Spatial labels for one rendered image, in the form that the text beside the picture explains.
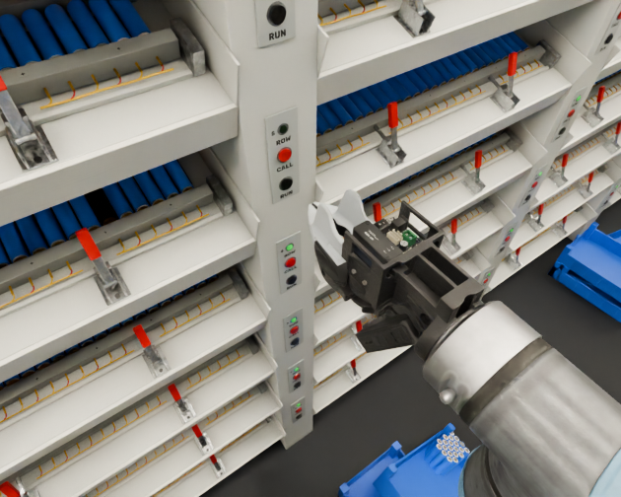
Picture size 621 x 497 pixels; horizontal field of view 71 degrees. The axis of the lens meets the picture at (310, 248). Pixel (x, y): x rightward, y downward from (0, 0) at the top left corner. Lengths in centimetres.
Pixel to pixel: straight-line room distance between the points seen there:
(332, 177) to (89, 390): 47
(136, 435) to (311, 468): 61
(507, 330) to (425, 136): 46
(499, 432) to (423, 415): 110
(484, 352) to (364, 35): 38
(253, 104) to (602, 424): 39
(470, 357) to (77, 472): 72
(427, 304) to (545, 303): 145
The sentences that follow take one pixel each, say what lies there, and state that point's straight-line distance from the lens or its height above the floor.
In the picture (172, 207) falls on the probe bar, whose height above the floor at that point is 95.
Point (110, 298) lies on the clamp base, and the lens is 56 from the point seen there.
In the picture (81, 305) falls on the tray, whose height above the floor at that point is 91.
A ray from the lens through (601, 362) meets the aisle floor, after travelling 176.
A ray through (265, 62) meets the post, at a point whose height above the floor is 113.
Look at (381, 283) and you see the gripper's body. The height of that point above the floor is 103.
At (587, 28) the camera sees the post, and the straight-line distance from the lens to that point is 100.
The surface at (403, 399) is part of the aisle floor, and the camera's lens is 145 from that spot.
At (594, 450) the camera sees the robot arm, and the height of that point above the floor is 104.
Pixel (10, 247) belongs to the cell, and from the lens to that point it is 60.
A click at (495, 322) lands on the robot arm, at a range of 36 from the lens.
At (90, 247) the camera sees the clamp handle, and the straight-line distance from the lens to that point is 52.
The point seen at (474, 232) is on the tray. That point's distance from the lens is 118.
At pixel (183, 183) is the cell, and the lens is 59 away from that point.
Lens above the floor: 132
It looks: 49 degrees down
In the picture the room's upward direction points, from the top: straight up
